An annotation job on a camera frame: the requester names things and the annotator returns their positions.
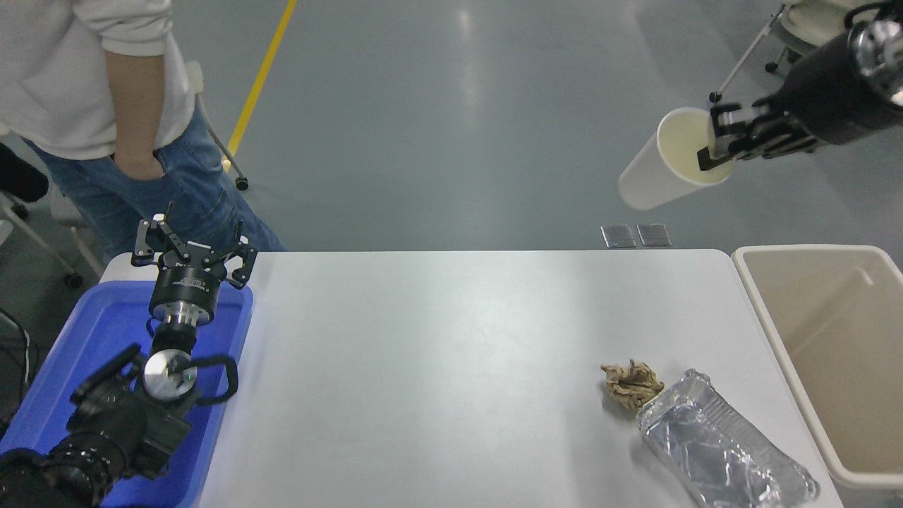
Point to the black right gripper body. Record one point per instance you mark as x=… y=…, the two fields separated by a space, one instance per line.
x=825 y=92

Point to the crumpled tan paper ball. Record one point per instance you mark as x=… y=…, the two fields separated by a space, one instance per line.
x=631 y=384

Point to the person's forearm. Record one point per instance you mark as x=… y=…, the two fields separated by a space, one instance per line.
x=137 y=106

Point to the blue plastic tray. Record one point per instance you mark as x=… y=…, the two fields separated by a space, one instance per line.
x=92 y=331

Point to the person's hand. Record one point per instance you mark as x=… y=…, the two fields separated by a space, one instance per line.
x=140 y=168

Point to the white framed black chair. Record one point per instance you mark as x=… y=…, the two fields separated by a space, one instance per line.
x=21 y=176

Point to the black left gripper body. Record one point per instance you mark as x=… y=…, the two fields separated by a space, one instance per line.
x=185 y=282

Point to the white wheeled chair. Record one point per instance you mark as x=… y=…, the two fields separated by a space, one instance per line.
x=797 y=21

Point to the silver foil tray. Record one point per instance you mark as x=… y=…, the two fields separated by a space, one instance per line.
x=719 y=444

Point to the large pale bin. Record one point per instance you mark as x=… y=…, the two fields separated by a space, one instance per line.
x=846 y=353

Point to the grey seat chair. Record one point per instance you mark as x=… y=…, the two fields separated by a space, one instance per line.
x=226 y=155

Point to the silver floor plate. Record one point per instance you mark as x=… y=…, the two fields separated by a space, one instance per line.
x=618 y=236
x=654 y=234

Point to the white paper cup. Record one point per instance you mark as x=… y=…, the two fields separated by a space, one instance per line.
x=656 y=169

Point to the person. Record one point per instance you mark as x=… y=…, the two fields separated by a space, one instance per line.
x=56 y=77

